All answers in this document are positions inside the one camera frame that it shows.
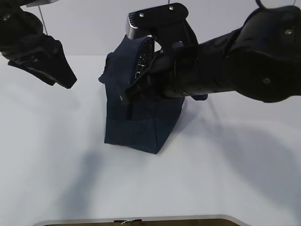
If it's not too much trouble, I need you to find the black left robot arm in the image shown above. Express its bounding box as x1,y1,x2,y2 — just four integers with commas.
0,0,77,89

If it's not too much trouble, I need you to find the navy blue fabric bag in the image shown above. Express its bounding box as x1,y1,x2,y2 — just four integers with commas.
98,36,185,154

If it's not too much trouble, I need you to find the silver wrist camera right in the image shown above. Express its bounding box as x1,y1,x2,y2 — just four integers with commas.
126,3,198,54

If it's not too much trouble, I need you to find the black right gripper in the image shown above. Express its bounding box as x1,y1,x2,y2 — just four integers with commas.
119,45,200,104

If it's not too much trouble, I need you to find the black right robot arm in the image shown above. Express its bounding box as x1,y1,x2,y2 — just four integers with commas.
120,3,301,103

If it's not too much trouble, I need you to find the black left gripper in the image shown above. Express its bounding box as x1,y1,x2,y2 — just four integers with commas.
0,33,77,89

